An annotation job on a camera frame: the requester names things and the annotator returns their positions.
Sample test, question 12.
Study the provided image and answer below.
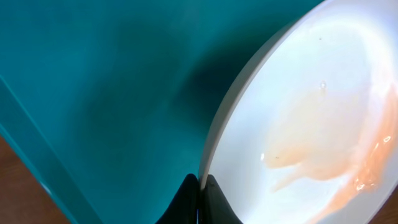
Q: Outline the teal plastic tray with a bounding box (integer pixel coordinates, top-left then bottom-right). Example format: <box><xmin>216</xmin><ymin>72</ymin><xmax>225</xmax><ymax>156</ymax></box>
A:
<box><xmin>1</xmin><ymin>0</ymin><xmax>318</xmax><ymax>223</ymax></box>

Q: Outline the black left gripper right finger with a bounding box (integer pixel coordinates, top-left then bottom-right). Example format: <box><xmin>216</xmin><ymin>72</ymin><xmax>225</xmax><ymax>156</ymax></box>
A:
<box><xmin>201</xmin><ymin>174</ymin><xmax>243</xmax><ymax>224</ymax></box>

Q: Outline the white plate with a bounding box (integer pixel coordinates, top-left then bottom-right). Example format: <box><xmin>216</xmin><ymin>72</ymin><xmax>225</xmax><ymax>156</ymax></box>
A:
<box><xmin>199</xmin><ymin>0</ymin><xmax>397</xmax><ymax>223</ymax></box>

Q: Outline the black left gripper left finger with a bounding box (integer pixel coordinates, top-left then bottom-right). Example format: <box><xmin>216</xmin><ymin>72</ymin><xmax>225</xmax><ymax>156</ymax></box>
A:
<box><xmin>156</xmin><ymin>174</ymin><xmax>199</xmax><ymax>224</ymax></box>

